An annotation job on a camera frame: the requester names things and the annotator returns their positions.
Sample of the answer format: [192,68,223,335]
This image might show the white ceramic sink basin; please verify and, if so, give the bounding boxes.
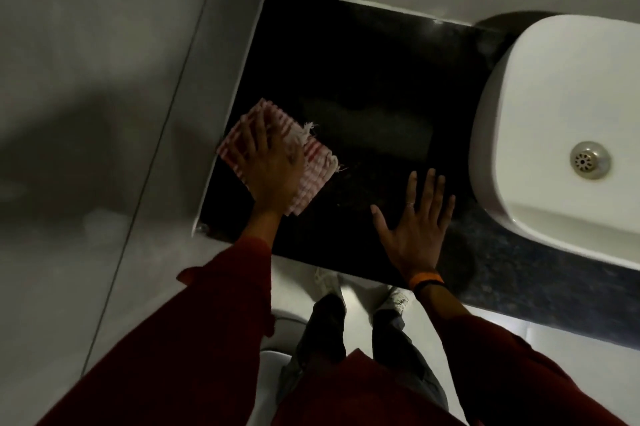
[468,14,640,272]

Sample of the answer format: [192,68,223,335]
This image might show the orange and black wristband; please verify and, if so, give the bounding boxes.
[407,274,446,294]

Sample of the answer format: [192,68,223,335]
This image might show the person's right hand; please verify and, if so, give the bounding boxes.
[371,168,457,287]

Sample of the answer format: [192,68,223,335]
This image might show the person's left forearm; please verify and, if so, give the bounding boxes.
[37,206,282,426]

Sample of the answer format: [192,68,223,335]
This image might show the red white checked cloth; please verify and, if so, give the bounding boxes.
[216,98,342,217]

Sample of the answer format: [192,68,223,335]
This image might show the person's right forearm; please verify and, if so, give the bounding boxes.
[417,285,632,426]

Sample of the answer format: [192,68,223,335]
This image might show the white toilet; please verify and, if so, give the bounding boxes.
[259,310,312,391]

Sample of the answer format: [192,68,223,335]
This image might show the person's red top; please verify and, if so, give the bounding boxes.
[271,348,453,426]

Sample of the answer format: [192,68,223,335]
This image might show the person's leg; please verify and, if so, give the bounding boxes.
[372,308,449,412]
[276,293,349,394]

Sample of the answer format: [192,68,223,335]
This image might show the person's left hand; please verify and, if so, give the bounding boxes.
[231,108,306,215]

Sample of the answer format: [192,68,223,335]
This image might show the metal sink drain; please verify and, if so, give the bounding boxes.
[570,141,612,181]

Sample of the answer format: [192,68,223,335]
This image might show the person's left white shoe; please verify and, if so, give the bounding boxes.
[313,268,344,302]

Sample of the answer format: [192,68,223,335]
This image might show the person's right white shoe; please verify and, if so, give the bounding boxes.
[375,287,416,314]

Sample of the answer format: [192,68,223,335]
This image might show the person's left leg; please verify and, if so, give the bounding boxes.
[276,293,349,394]

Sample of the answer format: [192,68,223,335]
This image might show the person's right leg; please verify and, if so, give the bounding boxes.
[372,308,449,412]

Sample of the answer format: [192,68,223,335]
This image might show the person's white shoe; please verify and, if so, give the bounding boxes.
[375,287,416,314]
[313,268,344,302]

